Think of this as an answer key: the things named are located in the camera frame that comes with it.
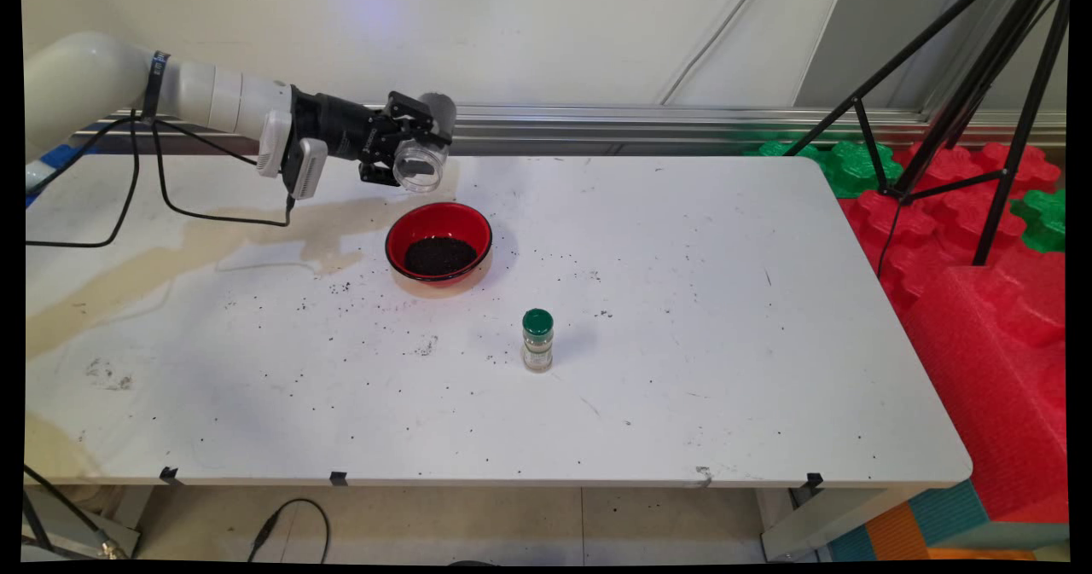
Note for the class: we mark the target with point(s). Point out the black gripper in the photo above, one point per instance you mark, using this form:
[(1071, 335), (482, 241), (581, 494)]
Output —
[(337, 122)]

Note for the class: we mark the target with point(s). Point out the clear plastic jar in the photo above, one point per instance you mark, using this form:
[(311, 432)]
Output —
[(420, 169)]

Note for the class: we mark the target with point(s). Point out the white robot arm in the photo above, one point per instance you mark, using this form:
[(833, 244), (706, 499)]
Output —
[(94, 75)]

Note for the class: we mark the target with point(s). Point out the red bowl with black rim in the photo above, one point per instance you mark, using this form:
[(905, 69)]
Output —
[(461, 218)]

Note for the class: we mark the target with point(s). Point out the black granule heap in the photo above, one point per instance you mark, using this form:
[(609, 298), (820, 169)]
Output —
[(439, 256)]

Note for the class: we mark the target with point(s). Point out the spice bottle with green cap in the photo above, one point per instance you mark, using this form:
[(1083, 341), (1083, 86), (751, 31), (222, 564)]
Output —
[(537, 339)]

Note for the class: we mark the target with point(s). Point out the green foam block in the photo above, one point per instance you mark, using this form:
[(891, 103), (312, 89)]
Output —
[(845, 173), (1042, 220)]

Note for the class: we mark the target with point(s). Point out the grey table leg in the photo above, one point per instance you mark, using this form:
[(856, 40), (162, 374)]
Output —
[(819, 523), (85, 518)]

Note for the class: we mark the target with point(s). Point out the studded pink-red foam block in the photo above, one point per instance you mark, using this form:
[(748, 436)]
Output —
[(938, 241)]

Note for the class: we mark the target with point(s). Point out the black tripod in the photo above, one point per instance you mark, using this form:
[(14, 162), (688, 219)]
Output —
[(972, 88)]

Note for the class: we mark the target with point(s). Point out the orange foam block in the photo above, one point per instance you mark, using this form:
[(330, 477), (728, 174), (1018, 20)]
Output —
[(896, 536)]

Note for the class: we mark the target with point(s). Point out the large pink-red foam block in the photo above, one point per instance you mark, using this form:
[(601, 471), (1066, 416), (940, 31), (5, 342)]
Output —
[(990, 386)]

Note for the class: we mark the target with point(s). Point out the teal foam block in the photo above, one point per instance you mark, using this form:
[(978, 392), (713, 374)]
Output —
[(947, 510)]

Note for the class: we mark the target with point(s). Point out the aluminium rail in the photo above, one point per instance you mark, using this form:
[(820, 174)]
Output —
[(597, 122)]

